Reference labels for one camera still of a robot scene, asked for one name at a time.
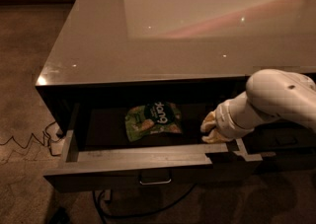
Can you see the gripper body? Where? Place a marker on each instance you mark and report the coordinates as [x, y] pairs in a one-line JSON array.
[[224, 119]]

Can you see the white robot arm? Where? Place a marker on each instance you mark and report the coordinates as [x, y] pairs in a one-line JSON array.
[[270, 95]]

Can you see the dark cabinet with glossy top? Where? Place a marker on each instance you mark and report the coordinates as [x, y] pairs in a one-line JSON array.
[[130, 53]]

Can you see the green snack bag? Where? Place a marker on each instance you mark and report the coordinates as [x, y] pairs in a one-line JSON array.
[[153, 118]]

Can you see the dark object on floor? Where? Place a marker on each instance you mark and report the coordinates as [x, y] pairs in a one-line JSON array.
[[59, 217]]

